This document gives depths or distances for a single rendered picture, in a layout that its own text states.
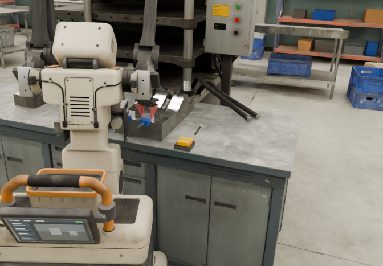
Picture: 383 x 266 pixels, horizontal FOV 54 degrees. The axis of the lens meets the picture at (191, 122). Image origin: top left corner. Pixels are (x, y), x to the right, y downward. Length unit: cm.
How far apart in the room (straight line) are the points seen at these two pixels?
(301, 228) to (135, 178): 124
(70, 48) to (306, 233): 191
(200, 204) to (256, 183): 33
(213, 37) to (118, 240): 163
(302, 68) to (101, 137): 430
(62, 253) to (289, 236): 166
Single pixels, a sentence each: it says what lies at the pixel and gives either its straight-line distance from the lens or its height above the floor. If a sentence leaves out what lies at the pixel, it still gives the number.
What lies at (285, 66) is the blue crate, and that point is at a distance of 549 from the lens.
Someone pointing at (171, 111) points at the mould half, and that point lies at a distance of 197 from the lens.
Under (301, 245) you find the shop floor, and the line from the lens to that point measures 256.
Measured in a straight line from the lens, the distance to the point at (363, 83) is 519.
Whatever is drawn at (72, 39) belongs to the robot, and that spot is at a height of 133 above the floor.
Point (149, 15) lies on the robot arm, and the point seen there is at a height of 140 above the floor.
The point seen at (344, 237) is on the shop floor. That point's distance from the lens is 273.
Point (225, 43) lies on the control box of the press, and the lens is 250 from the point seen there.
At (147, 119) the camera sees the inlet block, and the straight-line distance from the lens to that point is 181.
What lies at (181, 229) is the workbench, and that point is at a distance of 204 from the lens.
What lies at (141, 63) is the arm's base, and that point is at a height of 124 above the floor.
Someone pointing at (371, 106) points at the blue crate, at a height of 4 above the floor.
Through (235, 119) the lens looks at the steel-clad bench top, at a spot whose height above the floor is 80.
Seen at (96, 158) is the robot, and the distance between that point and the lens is 153.
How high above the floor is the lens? 157
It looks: 22 degrees down
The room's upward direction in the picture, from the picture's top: 2 degrees clockwise
